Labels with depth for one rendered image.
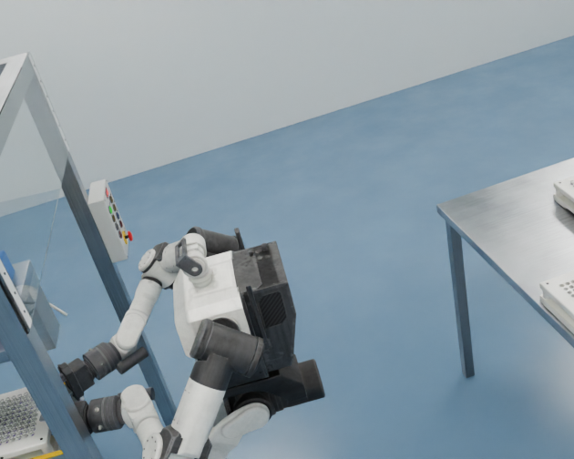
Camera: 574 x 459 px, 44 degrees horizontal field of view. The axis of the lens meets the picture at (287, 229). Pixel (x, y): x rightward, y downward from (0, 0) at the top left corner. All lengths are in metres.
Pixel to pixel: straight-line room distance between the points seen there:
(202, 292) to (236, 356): 0.23
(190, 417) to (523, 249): 1.24
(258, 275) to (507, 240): 0.97
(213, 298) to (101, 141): 3.76
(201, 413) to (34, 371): 0.39
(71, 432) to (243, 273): 0.57
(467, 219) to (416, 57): 3.38
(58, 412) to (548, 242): 1.55
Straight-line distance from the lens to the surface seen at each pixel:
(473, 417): 3.02
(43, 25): 5.19
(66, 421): 1.85
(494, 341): 3.33
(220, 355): 1.64
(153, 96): 5.35
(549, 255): 2.38
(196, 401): 1.66
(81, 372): 2.13
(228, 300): 1.74
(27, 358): 1.73
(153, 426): 1.85
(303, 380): 2.04
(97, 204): 2.59
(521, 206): 2.62
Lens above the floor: 2.26
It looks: 32 degrees down
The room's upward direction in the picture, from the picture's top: 14 degrees counter-clockwise
